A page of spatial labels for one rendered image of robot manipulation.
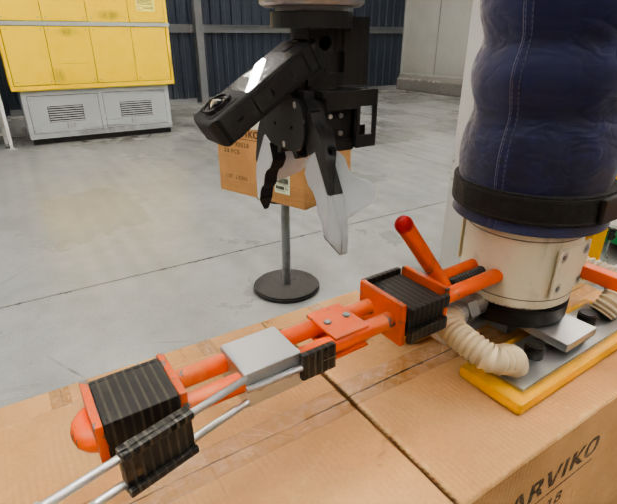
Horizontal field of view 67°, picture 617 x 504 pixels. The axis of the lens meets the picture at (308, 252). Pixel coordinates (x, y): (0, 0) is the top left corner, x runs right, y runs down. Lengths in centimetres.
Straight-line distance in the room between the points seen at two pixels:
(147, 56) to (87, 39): 81
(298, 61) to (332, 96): 4
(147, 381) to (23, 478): 22
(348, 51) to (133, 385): 37
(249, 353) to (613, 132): 51
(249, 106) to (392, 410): 44
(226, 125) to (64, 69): 729
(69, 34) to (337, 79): 727
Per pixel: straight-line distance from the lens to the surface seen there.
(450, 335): 68
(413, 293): 63
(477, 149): 70
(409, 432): 65
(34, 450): 70
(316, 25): 42
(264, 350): 52
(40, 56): 763
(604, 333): 88
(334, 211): 40
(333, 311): 59
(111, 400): 49
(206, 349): 147
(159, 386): 49
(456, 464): 62
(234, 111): 39
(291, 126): 43
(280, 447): 62
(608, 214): 72
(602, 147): 69
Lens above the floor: 140
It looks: 25 degrees down
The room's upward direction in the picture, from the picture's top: straight up
